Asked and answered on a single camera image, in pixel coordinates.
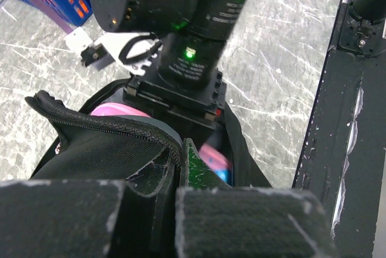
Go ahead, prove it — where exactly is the pink cartoon pencil case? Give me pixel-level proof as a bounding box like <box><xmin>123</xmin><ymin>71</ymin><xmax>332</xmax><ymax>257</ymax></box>
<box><xmin>91</xmin><ymin>102</ymin><xmax>233</xmax><ymax>185</ymax></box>

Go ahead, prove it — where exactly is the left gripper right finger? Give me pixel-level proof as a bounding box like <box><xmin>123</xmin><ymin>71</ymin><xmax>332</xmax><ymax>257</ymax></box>
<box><xmin>174</xmin><ymin>139</ymin><xmax>338</xmax><ymax>257</ymax></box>

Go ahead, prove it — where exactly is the black student backpack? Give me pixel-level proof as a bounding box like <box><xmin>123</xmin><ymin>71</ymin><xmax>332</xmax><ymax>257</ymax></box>
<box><xmin>24</xmin><ymin>78</ymin><xmax>272</xmax><ymax>189</ymax></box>

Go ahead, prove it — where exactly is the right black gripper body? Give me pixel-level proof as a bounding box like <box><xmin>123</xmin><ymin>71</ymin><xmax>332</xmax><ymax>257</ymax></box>
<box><xmin>123</xmin><ymin>33</ymin><xmax>226</xmax><ymax>137</ymax></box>

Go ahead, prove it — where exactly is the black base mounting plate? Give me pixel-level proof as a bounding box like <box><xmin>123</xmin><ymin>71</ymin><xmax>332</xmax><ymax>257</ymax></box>
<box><xmin>293</xmin><ymin>0</ymin><xmax>385</xmax><ymax>257</ymax></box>

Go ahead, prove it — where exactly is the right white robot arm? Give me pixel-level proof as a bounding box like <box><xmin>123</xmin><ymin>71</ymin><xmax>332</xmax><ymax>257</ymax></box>
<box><xmin>90</xmin><ymin>0</ymin><xmax>246</xmax><ymax>142</ymax></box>

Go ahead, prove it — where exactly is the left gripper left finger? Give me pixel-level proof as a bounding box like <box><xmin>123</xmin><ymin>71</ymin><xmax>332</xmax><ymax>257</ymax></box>
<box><xmin>1</xmin><ymin>149</ymin><xmax>176</xmax><ymax>257</ymax></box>

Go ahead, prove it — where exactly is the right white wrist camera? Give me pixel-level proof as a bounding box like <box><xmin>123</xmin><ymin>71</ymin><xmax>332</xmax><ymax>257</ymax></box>
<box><xmin>65</xmin><ymin>27</ymin><xmax>156</xmax><ymax>76</ymax></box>

